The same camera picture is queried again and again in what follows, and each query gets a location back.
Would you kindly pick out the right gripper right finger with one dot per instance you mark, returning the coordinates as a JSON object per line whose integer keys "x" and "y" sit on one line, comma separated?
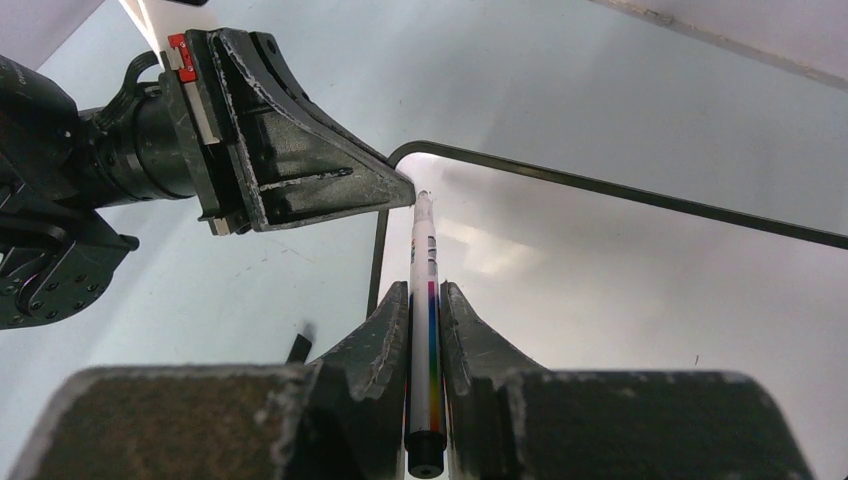
{"x": 511, "y": 418}

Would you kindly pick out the white marker pen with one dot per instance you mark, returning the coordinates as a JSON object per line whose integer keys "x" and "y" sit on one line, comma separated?
{"x": 425, "y": 435}

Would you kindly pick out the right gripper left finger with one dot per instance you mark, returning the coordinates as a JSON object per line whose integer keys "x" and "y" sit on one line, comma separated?
{"x": 339, "y": 416}

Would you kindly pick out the black marker cap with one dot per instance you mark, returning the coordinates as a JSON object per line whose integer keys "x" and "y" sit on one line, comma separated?
{"x": 302, "y": 345}

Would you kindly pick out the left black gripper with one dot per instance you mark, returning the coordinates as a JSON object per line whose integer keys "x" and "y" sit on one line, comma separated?
{"x": 223, "y": 120}

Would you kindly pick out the black framed whiteboard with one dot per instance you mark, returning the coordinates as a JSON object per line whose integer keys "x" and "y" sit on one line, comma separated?
{"x": 582, "y": 280}

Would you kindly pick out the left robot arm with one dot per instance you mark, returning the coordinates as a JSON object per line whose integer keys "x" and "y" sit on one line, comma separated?
{"x": 58, "y": 254}

